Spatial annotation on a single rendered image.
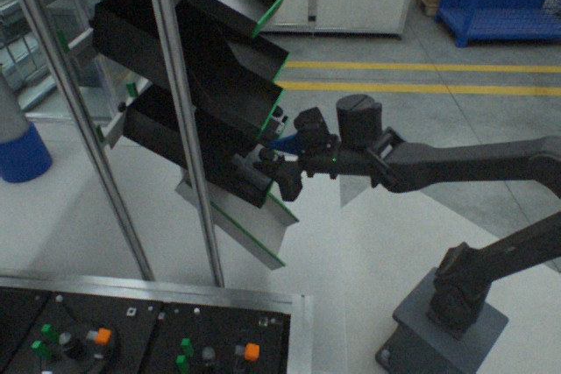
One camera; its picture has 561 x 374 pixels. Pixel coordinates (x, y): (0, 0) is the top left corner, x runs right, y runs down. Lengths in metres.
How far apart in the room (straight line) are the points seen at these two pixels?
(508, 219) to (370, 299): 1.74
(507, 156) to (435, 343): 0.37
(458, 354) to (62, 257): 0.95
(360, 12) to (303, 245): 3.71
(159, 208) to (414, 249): 0.75
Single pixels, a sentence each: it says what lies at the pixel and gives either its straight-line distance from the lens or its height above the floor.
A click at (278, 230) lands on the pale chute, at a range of 0.88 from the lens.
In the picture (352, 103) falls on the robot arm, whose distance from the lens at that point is 0.56.
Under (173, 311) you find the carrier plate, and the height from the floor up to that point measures 0.97.
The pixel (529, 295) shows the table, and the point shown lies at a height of 0.86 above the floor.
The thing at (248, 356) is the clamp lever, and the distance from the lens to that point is 0.67.
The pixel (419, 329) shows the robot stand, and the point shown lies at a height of 1.06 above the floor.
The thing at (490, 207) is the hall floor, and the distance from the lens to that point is 2.64.
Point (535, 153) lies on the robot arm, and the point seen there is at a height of 1.44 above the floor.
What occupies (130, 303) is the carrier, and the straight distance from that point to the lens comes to 0.88.
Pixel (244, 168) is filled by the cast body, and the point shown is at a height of 1.24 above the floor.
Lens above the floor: 1.69
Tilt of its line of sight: 41 degrees down
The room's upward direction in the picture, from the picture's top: straight up
